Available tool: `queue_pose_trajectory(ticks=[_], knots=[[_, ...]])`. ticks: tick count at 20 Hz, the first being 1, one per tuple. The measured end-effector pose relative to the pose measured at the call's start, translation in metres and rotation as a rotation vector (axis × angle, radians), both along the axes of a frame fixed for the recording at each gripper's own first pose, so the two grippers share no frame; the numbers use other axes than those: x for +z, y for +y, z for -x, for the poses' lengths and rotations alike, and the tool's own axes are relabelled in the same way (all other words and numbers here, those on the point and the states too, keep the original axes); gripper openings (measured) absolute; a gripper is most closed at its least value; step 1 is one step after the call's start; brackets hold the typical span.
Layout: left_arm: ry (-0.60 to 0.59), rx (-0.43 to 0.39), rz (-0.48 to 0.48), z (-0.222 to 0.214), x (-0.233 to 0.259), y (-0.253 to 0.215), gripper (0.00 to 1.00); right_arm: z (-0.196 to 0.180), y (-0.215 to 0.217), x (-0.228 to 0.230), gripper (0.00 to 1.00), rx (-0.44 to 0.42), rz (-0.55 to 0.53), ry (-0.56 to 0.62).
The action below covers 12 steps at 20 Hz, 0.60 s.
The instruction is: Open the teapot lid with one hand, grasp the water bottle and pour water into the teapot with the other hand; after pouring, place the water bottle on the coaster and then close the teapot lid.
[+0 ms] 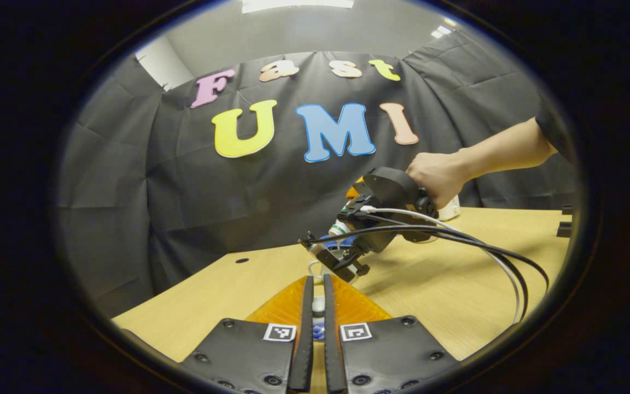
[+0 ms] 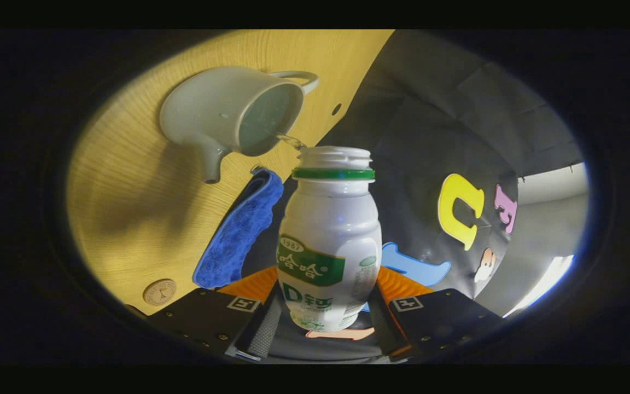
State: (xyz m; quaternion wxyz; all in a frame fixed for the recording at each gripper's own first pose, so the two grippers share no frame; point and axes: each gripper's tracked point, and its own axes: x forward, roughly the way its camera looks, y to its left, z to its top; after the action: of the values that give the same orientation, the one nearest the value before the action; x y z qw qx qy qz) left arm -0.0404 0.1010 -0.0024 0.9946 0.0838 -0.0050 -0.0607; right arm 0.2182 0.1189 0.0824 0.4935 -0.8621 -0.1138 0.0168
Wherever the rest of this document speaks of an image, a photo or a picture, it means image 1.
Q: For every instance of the small black object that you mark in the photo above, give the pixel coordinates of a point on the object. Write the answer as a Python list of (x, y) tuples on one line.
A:
[(565, 230)]

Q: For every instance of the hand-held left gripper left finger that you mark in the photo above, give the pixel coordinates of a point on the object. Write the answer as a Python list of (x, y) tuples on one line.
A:
[(305, 339)]

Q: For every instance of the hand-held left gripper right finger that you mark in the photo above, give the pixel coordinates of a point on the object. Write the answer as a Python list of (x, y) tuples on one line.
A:
[(330, 339)]

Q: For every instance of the black shirt sleeve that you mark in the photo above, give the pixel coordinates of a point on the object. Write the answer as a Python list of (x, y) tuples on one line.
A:
[(555, 128)]

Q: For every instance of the ceiling light panel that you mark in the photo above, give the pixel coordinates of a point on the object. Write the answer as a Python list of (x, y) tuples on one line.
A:
[(298, 4)]

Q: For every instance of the black backdrop cloth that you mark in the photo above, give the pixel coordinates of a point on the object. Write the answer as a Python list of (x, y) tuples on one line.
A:
[(184, 180)]

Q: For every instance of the white water bottle green label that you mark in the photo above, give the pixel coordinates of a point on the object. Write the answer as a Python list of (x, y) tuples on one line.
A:
[(341, 228)]

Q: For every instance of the small ceiling light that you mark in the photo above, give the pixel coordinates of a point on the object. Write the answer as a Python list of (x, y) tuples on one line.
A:
[(441, 31)]

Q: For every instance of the white toaster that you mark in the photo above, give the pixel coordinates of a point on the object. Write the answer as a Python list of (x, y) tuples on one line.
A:
[(450, 210)]

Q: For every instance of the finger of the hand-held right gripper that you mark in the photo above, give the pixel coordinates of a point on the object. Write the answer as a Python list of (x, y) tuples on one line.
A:
[(354, 189), (342, 262)]

